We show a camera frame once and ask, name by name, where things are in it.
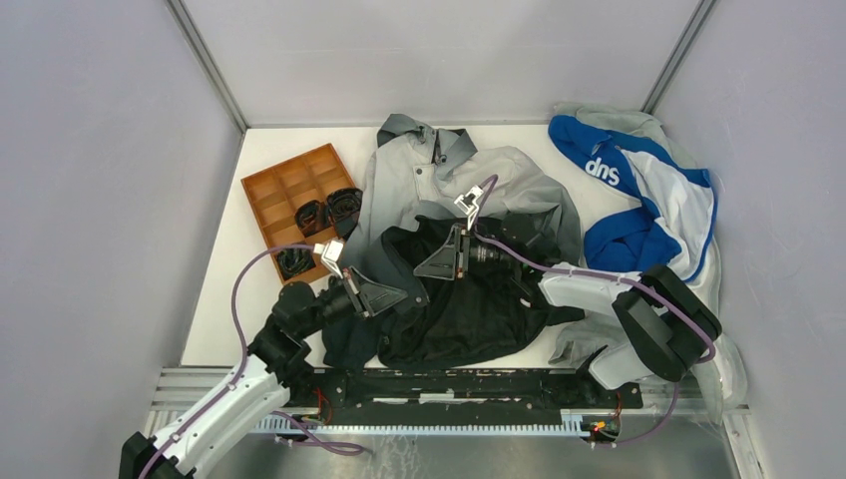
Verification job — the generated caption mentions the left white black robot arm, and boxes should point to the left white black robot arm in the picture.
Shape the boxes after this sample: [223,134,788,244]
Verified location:
[118,267,409,478]

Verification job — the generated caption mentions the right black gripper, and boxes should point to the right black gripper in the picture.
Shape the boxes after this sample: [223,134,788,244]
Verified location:
[413,225,520,281]

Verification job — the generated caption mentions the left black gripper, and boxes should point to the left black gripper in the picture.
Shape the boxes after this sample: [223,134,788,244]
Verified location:
[298,264,408,337]

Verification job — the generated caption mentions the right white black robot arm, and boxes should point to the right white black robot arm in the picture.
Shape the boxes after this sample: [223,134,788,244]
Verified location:
[414,222,722,407]

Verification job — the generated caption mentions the grey black zip jacket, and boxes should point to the grey black zip jacket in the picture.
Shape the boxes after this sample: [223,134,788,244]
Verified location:
[322,114,585,369]

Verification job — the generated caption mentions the blue white jacket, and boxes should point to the blue white jacket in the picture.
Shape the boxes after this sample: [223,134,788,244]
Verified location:
[548,115,719,284]

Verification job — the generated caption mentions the orange compartment tray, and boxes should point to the orange compartment tray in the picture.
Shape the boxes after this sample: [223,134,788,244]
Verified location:
[241,144,356,248]

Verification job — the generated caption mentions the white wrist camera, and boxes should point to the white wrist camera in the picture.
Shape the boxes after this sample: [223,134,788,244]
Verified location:
[312,239,345,277]
[454,186,485,231]

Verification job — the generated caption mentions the white slotted cable duct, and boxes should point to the white slotted cable duct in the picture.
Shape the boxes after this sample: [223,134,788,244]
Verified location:
[253,409,590,439]

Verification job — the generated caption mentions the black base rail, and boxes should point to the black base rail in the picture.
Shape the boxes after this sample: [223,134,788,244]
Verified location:
[285,369,643,427]

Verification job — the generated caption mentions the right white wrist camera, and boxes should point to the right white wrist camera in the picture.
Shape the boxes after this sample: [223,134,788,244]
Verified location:
[454,186,485,231]

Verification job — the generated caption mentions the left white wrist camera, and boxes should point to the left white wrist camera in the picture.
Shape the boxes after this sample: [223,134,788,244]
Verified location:
[312,239,345,277]

